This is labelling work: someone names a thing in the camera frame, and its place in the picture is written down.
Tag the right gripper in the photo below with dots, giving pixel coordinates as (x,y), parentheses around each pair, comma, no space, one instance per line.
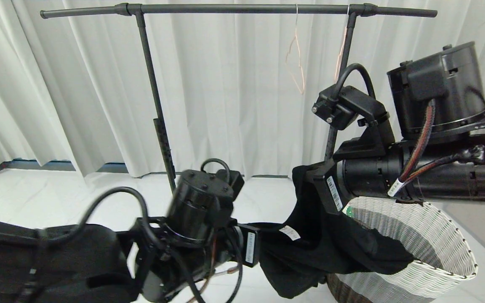
(369,181)

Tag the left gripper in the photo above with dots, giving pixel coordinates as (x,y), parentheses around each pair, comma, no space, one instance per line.
(242,248)

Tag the black t-shirt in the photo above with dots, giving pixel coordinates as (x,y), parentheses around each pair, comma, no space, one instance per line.
(310,252)

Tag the pink clothes hanger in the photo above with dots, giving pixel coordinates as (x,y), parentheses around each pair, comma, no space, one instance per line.
(296,46)
(342,46)

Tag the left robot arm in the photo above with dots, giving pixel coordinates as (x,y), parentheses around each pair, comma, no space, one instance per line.
(15,265)

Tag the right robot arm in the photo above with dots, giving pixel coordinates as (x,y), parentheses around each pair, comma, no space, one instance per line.
(444,84)

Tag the white laundry basket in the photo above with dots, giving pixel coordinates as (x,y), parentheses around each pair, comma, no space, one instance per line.
(415,235)

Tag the black clothes rack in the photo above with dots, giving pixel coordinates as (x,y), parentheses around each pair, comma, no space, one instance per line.
(164,139)

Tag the white curtain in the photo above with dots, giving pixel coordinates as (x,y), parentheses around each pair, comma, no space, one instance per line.
(225,84)

